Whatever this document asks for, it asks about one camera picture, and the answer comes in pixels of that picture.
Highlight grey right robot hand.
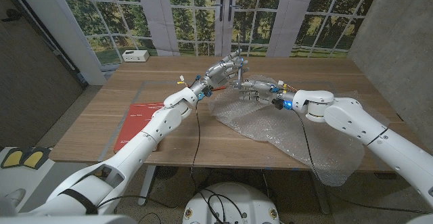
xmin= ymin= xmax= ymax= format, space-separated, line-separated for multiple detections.
xmin=231 ymin=79 xmax=296 ymax=112

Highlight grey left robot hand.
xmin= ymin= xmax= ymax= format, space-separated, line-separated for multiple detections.
xmin=189 ymin=49 xmax=250 ymax=100

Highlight scissors with orange grey handles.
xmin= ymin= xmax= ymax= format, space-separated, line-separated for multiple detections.
xmin=235 ymin=33 xmax=245 ymax=89

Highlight clear bubble wrap sheet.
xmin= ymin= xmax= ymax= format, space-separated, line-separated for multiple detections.
xmin=208 ymin=74 xmax=391 ymax=187

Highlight red notebook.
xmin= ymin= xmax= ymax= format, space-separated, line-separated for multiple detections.
xmin=113 ymin=102 xmax=166 ymax=152

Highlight printed window forest backdrop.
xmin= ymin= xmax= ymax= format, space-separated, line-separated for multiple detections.
xmin=53 ymin=0 xmax=385 ymax=66

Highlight white power strip box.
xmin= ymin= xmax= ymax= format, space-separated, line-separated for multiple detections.
xmin=122 ymin=49 xmax=150 ymax=63

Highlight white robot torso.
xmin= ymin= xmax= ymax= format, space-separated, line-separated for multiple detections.
xmin=182 ymin=181 xmax=280 ymax=224

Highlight white table leg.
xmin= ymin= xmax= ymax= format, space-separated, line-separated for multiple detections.
xmin=309 ymin=171 xmax=331 ymax=215
xmin=137 ymin=165 xmax=157 ymax=206

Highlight yellow black foot pedal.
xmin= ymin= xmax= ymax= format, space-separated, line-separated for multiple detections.
xmin=22 ymin=146 xmax=51 ymax=170
xmin=0 ymin=148 xmax=26 ymax=169

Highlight white shoe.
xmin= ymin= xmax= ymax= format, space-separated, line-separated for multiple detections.
xmin=3 ymin=187 xmax=27 ymax=208

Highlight thin black left wrist cable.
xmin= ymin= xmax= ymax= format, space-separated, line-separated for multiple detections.
xmin=96 ymin=100 xmax=201 ymax=210

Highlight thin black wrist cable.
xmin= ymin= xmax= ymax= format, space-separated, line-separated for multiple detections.
xmin=96 ymin=100 xmax=201 ymax=210
xmin=294 ymin=110 xmax=430 ymax=215

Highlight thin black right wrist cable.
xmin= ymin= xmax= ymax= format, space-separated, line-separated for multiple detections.
xmin=294 ymin=110 xmax=430 ymax=215

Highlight black torso cable loop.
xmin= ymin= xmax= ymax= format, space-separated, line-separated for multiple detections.
xmin=198 ymin=189 xmax=244 ymax=223

